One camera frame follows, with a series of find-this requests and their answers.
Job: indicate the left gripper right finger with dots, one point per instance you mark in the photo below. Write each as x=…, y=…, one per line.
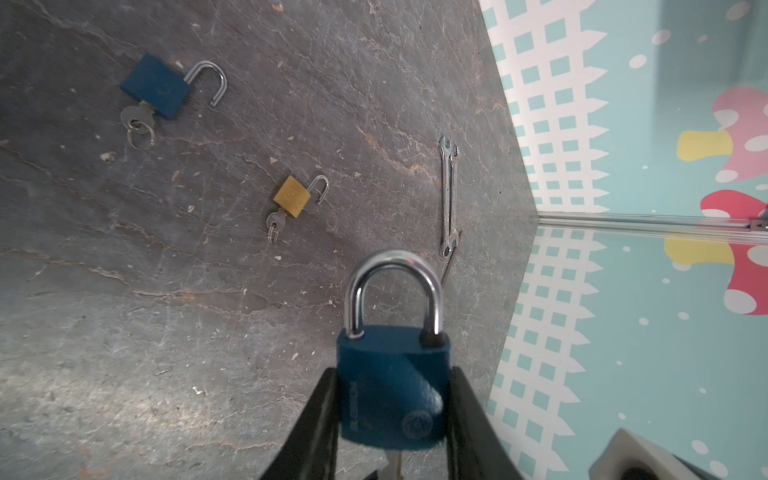
x=474, y=451

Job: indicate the brass padlock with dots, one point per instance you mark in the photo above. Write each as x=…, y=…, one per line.
x=293, y=196

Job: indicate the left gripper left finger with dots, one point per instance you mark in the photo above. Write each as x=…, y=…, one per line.
x=310, y=450

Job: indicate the small silver key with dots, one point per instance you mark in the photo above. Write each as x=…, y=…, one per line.
x=139, y=122

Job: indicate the brass padlock key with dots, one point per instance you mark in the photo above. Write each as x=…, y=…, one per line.
x=275, y=223

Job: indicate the small blue padlock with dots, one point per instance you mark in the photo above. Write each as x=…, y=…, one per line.
x=155, y=83

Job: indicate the large blue padlock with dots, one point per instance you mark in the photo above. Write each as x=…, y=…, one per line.
x=394, y=380

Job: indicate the silver combination wrench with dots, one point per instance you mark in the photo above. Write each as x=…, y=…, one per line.
x=454, y=192
x=445, y=151

